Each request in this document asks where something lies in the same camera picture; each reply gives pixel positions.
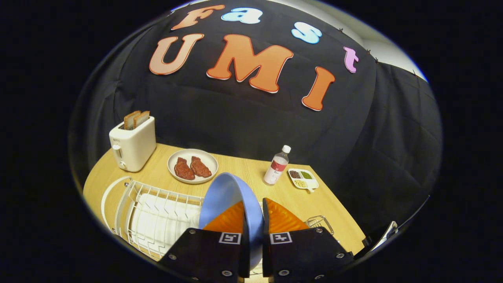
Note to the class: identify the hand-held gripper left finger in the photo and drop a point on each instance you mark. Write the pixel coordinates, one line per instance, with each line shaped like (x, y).
(212, 251)

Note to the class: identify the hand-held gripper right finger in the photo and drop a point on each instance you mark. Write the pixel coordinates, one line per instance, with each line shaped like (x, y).
(302, 255)

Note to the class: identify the blue plate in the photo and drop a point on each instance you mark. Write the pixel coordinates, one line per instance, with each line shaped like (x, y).
(226, 192)

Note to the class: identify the white divided bean dish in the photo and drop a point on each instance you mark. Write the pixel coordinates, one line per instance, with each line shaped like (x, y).
(311, 184)

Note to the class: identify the beige round dish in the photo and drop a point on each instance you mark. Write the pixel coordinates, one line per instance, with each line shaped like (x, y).
(192, 152)

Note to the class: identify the white drip tray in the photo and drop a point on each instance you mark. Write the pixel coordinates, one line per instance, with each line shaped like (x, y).
(157, 224)

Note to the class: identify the red meat piece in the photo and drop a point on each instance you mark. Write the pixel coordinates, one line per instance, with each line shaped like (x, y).
(184, 169)
(200, 167)

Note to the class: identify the clear plastic bottle red label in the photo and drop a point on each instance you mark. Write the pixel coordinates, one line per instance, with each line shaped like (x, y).
(275, 169)

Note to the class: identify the white toaster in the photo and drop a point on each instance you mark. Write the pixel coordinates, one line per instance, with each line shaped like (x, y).
(135, 147)

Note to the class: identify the brown toast slice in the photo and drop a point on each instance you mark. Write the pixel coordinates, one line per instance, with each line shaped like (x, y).
(141, 118)
(131, 120)

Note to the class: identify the row of small cloth clips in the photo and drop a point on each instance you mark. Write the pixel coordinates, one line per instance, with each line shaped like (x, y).
(368, 51)

